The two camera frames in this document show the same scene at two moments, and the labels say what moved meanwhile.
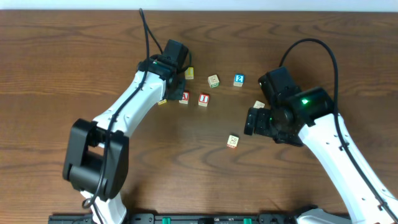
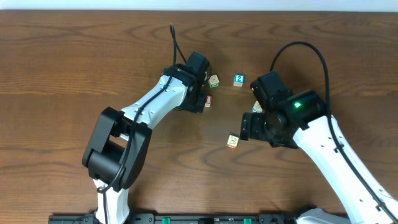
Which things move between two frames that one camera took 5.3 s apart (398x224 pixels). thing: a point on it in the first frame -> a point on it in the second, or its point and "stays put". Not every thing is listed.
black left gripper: (178, 88) -> (201, 101)
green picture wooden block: (213, 81) stays put
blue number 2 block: (239, 79) stays put
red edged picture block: (232, 141) stays put
